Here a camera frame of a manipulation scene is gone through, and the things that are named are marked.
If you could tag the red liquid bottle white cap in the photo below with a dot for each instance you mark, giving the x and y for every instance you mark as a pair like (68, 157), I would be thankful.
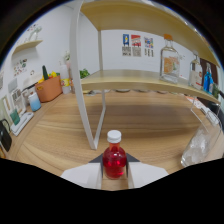
(114, 163)

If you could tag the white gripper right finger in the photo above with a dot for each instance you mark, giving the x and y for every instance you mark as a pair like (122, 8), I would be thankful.
(145, 175)

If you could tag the white tray stand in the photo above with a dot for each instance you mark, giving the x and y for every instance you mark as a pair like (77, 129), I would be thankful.
(22, 123)

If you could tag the red white wall poster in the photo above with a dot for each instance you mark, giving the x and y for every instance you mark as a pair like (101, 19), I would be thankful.
(136, 45)

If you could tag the multicolour wall poster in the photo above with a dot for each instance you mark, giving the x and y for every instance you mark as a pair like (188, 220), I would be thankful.
(149, 46)

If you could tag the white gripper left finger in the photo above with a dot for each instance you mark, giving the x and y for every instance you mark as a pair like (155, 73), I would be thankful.
(85, 175)

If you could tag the blue yellow wall poster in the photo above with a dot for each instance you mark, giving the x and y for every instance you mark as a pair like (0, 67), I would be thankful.
(126, 45)

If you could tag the clear bottle red label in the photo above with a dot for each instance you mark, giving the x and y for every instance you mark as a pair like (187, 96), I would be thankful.
(195, 75)

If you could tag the orange storage basket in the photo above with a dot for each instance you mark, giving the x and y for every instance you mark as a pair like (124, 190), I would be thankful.
(49, 89)

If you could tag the green potted plant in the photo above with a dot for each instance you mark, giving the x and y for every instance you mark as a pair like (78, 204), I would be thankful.
(84, 73)

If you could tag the photo frame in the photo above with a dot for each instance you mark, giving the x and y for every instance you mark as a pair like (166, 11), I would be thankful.
(16, 100)

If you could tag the white frame wooden shelf rack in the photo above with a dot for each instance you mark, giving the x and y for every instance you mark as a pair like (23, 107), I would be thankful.
(133, 80)

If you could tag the black bag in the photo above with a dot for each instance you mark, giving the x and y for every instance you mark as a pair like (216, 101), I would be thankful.
(5, 138)

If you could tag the glass jar of limes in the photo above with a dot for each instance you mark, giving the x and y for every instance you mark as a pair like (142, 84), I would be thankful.
(216, 91)

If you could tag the clear bottle orange cap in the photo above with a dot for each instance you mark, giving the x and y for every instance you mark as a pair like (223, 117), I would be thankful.
(170, 65)

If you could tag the wooden wall shelf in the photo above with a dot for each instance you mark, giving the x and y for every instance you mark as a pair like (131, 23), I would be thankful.
(26, 45)

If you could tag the light blue white jar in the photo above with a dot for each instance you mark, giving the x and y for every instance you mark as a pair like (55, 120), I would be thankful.
(34, 102)

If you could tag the clear glass with ice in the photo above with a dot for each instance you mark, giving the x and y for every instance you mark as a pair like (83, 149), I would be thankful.
(200, 146)

